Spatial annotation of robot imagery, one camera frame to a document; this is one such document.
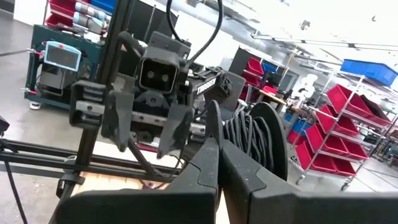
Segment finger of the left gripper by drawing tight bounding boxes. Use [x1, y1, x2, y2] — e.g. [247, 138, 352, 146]
[101, 91, 135, 152]
[157, 105, 194, 159]

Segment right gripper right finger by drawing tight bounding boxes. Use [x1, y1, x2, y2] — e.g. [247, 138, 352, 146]
[220, 139, 398, 224]

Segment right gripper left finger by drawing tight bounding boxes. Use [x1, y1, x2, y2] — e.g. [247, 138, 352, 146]
[51, 138, 220, 224]

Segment thin black cord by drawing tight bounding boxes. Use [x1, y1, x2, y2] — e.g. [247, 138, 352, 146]
[223, 111, 275, 172]

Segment red storage bin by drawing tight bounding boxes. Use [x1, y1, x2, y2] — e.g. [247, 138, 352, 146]
[247, 57, 265, 77]
[306, 123, 369, 161]
[326, 83, 392, 125]
[45, 0, 78, 27]
[295, 141, 357, 177]
[315, 104, 361, 138]

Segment light blue framed tablet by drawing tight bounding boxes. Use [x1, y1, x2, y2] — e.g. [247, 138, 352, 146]
[43, 40, 83, 72]

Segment dark green equipment cabinet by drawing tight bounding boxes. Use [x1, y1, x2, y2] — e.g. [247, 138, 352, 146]
[24, 24, 108, 110]

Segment grey wrist housing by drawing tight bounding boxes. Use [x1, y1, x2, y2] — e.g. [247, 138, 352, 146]
[148, 30, 192, 60]

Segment whiteboard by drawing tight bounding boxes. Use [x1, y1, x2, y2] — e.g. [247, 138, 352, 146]
[178, 17, 237, 68]

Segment blue storage bin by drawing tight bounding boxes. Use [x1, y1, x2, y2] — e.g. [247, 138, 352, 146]
[340, 58, 398, 87]
[90, 0, 118, 13]

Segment wooden desk grey legs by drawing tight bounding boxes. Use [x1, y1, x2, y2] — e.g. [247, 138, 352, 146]
[257, 88, 290, 106]

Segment black partition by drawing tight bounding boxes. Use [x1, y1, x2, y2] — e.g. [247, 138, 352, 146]
[126, 0, 180, 43]

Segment white robot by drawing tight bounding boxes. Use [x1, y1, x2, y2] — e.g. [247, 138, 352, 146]
[292, 73, 320, 108]

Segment ceiling light strip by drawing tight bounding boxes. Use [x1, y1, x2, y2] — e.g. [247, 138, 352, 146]
[251, 33, 398, 52]

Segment red-handled pliers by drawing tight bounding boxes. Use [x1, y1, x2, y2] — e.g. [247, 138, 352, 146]
[136, 143, 158, 153]

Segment metal wire rack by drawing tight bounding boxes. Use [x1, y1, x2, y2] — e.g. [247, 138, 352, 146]
[287, 67, 398, 192]

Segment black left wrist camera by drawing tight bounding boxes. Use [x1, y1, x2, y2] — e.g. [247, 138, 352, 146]
[139, 46, 181, 94]

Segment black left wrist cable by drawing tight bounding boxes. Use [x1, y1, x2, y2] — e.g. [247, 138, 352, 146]
[166, 0, 224, 68]

